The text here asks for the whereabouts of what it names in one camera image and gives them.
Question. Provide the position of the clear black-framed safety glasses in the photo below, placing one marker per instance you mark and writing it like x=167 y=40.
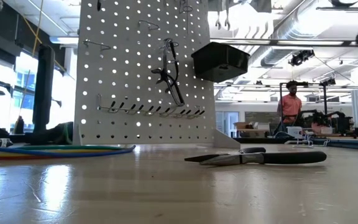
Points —
x=174 y=90

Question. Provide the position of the white perforated peg board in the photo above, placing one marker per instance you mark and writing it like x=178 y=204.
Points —
x=120 y=77

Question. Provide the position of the steel combination wrench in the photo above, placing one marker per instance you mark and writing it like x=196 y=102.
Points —
x=218 y=18
x=227 y=18

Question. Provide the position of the black plastic bin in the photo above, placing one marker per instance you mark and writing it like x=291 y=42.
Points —
x=219 y=62

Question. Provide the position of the person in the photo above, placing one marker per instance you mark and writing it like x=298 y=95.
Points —
x=291 y=105

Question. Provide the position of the white ceiling light tube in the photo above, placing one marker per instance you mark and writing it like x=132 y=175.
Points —
x=62 y=39

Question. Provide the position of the background black robot arms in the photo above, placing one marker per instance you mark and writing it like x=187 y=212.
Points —
x=322 y=118

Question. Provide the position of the dark bottle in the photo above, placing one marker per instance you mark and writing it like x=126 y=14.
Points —
x=19 y=126

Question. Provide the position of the black ceiling camera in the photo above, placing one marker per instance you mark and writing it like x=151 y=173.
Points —
x=300 y=57

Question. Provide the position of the black upright post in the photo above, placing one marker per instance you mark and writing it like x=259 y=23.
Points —
x=43 y=93

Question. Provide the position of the black camera stand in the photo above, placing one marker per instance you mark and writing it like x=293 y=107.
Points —
x=325 y=99

